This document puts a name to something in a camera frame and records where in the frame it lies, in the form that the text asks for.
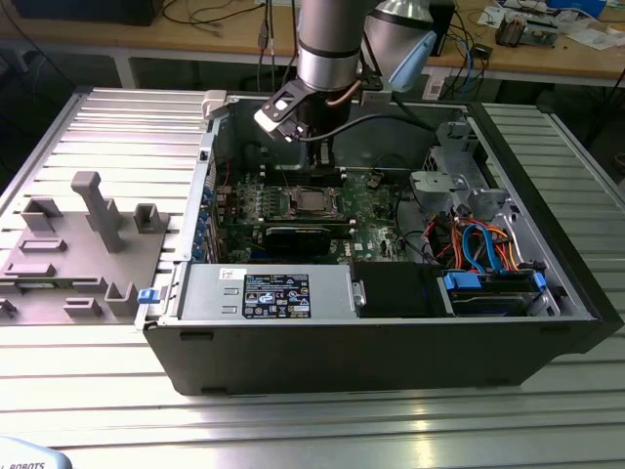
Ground grey metal drive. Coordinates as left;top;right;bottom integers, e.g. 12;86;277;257
524;17;562;50

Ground wooden workbench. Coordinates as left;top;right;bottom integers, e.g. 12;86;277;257
0;0;625;92

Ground blue wire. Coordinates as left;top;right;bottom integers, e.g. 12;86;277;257
461;222;505;273

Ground black desktop box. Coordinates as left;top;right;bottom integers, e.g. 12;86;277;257
14;0;162;28

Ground metal locking lever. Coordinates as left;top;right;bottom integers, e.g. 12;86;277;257
273;151;296;197

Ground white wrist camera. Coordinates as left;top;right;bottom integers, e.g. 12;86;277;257
252;80;312;144
358;72;394;107

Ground CPU socket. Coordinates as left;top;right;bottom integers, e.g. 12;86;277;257
287;184;346;220

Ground black graphics card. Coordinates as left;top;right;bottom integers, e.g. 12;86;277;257
263;227;334;258

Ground metal socket cover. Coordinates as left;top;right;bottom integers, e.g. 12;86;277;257
288;186;344;219

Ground white paper sheets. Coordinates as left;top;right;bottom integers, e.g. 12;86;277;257
565;26;625;51

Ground black tower box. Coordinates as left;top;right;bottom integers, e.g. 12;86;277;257
429;0;456;59

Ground black PC case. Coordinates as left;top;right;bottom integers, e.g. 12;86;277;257
134;89;625;398

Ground red wire bundle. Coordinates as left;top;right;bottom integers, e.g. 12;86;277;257
427;217;465;263

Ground silver CPU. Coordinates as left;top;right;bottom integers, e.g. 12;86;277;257
298;191;330;212

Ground black RAM slot bank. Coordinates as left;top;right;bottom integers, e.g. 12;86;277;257
261;165;349;190
227;214;354;235

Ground grey case latch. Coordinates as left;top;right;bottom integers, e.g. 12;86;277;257
202;90;230;121

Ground hard disk in blue carrier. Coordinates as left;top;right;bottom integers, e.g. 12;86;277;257
438;271;548;319

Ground orange wire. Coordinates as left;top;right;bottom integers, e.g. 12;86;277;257
487;224;523;270

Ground blue cardboard box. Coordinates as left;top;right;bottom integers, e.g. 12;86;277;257
545;0;606;19

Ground green motherboard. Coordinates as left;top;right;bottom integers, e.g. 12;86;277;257
214;168;411;268

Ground brown copper heatsink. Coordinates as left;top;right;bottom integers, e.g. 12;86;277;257
495;13;527;49

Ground grey power supply unit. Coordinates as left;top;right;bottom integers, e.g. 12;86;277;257
178;263;355;321

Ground grey parts rack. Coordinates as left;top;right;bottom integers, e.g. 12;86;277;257
0;170;172;326

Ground grey metal drive cage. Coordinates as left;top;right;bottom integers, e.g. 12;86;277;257
424;119;484;192

